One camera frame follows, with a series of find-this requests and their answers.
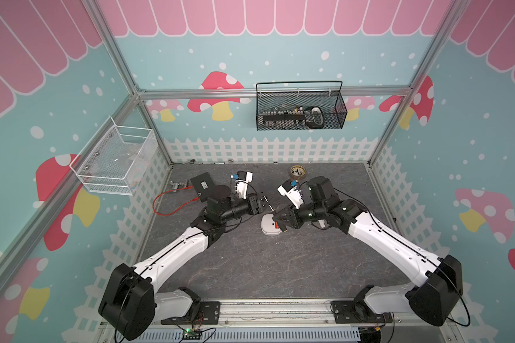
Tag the black box device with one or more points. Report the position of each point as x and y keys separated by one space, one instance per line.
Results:
x=204 y=185

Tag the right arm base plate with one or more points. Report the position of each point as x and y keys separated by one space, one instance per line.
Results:
x=351 y=312

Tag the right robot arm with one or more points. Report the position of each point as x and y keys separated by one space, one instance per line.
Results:
x=435 y=283

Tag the brown tape roll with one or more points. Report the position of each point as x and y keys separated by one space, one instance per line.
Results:
x=297 y=172

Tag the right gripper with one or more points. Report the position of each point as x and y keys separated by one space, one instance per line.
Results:
x=292 y=219

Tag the black yellow screwdriver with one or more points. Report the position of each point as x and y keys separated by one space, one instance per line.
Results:
x=281 y=219

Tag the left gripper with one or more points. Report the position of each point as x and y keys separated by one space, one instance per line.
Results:
x=257 y=208

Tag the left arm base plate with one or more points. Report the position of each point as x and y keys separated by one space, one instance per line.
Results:
x=199 y=313

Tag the white wire mesh basket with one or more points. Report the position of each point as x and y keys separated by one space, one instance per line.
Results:
x=116 y=159

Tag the black socket bit set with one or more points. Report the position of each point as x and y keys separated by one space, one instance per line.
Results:
x=283 y=120

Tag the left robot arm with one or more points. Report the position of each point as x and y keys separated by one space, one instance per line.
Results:
x=132 y=300

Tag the metal clamp bracket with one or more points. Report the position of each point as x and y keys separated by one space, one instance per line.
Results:
x=175 y=186

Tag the small green circuit board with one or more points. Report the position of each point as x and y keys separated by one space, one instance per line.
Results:
x=191 y=334

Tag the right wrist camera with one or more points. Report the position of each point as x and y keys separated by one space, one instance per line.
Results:
x=291 y=190

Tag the white square alarm clock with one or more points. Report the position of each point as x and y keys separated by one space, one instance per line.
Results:
x=269 y=227

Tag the black wire mesh basket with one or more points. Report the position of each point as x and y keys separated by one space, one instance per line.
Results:
x=323 y=99

